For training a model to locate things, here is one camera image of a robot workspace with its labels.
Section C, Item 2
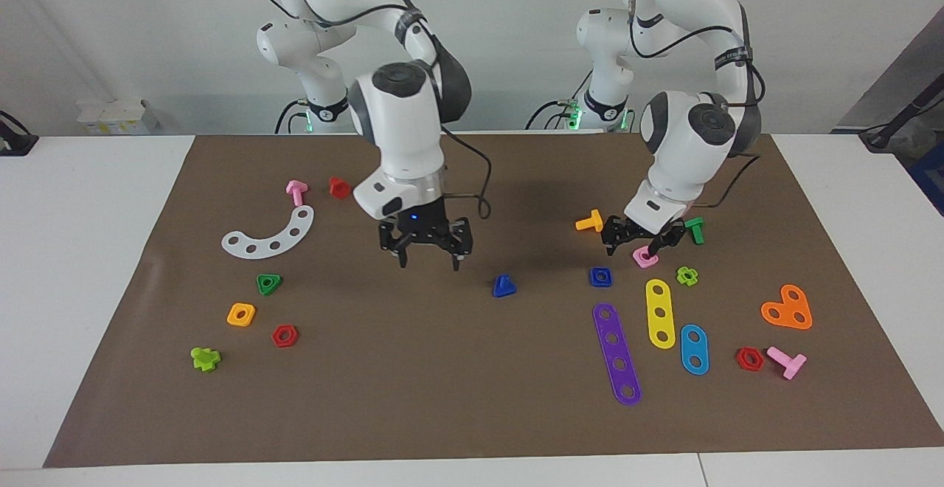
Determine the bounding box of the yellow three-hole bar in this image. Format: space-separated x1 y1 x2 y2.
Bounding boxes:
645 278 677 350

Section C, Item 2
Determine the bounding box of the purple four-hole bar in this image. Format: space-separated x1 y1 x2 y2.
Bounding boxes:
592 303 642 407

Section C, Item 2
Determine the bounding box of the blue two-hole bar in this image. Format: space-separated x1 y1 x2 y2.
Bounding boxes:
679 324 710 376

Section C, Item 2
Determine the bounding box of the brown table mat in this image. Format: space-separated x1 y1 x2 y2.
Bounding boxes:
43 133 944 468

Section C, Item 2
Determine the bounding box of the white curved five-hole plate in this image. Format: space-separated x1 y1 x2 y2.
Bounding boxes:
221 204 316 260

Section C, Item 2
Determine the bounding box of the orange three-hole angle plate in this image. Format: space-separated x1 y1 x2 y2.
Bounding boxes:
760 284 813 331

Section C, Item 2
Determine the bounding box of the black stand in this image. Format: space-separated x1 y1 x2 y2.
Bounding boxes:
859 74 944 152

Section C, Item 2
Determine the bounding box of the blue crate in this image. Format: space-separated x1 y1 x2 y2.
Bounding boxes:
907 144 944 215

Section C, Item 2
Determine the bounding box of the white box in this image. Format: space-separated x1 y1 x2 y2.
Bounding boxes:
76 98 158 136

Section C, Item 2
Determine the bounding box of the black table clamp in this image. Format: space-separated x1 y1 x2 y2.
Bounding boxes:
0 111 39 157

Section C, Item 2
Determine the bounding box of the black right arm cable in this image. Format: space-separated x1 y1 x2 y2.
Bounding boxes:
249 0 493 221

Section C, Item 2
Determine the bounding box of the black left base cable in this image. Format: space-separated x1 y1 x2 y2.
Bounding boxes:
525 101 572 131

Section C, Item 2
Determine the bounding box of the black base cable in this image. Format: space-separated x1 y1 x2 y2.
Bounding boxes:
275 100 307 134
525 101 572 131

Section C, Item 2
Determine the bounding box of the black right base cable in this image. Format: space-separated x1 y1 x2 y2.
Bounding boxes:
275 100 307 134

